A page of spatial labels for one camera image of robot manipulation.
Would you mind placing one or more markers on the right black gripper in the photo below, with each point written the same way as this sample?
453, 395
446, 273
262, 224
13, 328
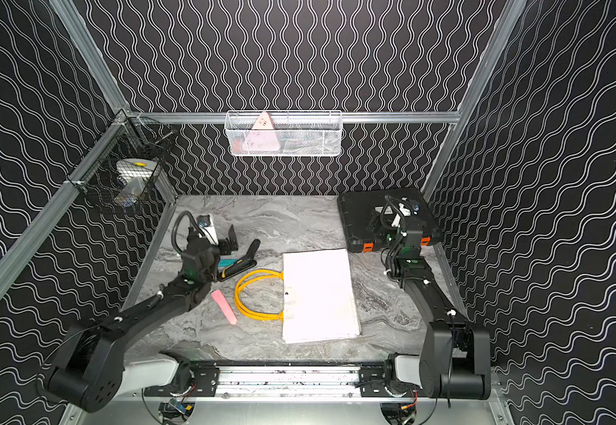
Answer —
393, 220

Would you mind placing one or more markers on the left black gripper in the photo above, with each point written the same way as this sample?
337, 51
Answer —
222, 259

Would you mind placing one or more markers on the teal utility knife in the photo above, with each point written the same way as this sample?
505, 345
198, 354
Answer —
223, 263

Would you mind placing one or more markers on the pink art knife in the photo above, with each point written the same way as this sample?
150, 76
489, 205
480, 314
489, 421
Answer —
220, 299

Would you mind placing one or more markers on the white canvas pouch yellow handles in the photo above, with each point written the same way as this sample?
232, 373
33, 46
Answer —
318, 299

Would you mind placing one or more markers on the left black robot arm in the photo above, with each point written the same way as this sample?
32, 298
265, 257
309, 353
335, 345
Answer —
87, 371

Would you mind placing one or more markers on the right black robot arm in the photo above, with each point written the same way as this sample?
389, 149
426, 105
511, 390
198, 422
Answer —
455, 357

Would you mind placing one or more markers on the black marker pen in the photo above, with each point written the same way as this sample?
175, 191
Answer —
252, 250

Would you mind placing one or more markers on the black tool case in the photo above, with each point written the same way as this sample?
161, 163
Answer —
359, 214

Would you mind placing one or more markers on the pink triangular card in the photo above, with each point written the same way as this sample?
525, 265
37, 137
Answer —
263, 136

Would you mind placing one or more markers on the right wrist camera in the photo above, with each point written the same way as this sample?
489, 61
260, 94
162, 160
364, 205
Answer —
406, 207

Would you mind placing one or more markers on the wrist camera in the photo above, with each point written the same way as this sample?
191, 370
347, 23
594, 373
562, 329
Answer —
206, 223
406, 207

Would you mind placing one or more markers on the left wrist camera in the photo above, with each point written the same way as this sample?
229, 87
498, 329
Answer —
206, 223

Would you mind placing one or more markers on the white wire wall basket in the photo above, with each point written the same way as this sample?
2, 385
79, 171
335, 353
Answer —
300, 133

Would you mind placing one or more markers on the black wire mesh basket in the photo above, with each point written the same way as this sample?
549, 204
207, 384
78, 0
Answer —
136, 138

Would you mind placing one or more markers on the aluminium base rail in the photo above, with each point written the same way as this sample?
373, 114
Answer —
367, 381

